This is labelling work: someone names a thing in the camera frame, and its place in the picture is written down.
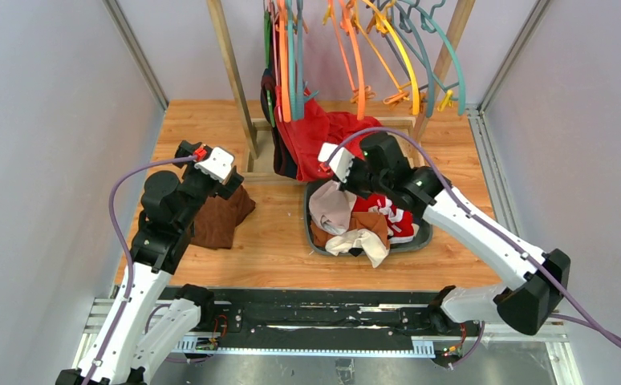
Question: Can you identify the large red garment hanging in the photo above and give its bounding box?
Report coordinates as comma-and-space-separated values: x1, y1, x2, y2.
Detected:
274, 99, 382, 182

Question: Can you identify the grey plastic basin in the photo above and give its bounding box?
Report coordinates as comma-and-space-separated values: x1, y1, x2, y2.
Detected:
303, 180, 433, 256

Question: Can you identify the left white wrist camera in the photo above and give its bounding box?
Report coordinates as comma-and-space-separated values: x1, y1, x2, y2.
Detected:
194, 146, 235, 184

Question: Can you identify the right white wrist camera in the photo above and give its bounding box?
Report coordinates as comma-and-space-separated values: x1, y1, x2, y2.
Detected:
318, 143, 355, 183

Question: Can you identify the red underwear white trim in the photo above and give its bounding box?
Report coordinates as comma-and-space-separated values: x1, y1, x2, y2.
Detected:
352, 194, 420, 244

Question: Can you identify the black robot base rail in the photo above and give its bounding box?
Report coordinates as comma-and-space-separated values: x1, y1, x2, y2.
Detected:
84, 286, 566, 367

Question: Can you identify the yellow plastic clip hanger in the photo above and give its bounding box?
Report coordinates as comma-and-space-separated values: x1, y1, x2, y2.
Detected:
346, 1, 422, 116

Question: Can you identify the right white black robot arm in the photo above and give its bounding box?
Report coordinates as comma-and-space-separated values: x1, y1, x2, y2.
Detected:
318, 128, 571, 335

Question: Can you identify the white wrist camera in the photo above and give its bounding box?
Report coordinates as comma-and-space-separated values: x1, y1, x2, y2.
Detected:
194, 146, 235, 184
318, 143, 355, 183

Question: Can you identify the blue-grey plastic clip hanger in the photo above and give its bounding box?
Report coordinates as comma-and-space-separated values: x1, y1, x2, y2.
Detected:
379, 1, 438, 118

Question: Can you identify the brown underwear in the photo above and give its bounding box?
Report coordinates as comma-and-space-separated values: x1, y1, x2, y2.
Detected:
310, 212, 391, 268

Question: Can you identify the teal plastic clip hanger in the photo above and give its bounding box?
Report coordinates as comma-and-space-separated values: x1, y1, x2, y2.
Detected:
393, 1, 475, 118

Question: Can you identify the orange plastic hanger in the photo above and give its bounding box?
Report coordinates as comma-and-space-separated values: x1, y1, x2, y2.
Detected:
277, 0, 291, 123
323, 0, 370, 120

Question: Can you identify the teal plastic hanger pair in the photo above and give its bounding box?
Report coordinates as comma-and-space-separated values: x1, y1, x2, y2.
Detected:
284, 1, 317, 121

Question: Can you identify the wooden clothes rack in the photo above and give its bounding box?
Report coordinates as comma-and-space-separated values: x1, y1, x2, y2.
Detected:
206, 1, 475, 184

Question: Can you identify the dark navy garment hanging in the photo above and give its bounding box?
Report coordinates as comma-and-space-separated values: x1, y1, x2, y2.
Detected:
260, 10, 298, 180

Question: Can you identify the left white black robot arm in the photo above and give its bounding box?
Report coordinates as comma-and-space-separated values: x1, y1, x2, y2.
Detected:
55, 140, 244, 384

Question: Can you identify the pale pink underwear cream waistband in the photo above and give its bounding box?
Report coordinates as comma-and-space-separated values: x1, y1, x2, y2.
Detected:
308, 180, 357, 235

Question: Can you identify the brown cloth on table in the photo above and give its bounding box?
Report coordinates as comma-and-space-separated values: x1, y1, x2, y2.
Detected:
190, 186, 256, 249

